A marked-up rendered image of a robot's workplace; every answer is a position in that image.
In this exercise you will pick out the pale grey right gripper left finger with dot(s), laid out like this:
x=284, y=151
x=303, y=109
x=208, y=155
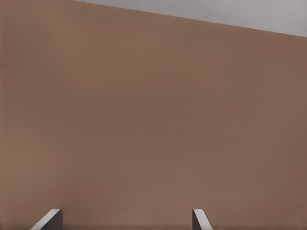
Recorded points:
x=52, y=221

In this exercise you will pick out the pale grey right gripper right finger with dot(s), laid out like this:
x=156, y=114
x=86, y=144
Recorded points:
x=200, y=221

